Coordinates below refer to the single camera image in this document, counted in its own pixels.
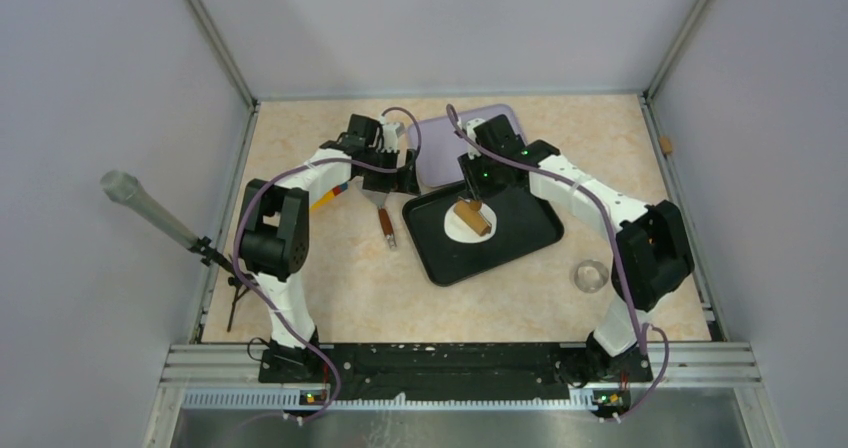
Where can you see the black baking tray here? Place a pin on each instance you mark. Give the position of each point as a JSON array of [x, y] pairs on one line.
[[526, 224]]

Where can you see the grey microphone on tripod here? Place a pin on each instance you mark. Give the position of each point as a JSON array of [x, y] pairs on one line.
[[124, 189]]

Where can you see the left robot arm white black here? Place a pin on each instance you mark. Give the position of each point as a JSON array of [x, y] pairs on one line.
[[273, 234]]

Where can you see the clear glass cup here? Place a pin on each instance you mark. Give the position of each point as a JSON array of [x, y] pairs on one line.
[[590, 276]]

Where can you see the small wooden cork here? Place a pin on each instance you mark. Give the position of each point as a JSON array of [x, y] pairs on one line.
[[666, 146]]

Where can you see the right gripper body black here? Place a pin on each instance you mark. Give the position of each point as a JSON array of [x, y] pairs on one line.
[[482, 176]]

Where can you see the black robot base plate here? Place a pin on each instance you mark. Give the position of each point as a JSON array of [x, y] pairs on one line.
[[452, 372]]

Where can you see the yellow red blue toy block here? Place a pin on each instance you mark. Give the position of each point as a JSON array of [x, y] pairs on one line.
[[329, 196]]

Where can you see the metal scraper wooden handle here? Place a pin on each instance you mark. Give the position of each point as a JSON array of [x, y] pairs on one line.
[[381, 213]]

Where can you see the lilac rectangular tray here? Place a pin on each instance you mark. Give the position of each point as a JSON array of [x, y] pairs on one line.
[[438, 164]]

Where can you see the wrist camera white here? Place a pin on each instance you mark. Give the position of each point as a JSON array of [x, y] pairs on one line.
[[470, 128], [391, 135]]

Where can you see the wooden dough roller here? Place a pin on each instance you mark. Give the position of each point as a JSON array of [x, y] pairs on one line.
[[470, 213]]

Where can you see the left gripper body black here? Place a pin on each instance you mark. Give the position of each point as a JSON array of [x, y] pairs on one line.
[[395, 181]]

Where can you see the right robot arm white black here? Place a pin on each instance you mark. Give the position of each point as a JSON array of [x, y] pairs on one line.
[[651, 252]]

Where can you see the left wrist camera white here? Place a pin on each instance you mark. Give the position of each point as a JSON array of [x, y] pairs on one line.
[[391, 135]]

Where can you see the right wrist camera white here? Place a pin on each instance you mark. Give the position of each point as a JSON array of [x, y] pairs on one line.
[[470, 128]]

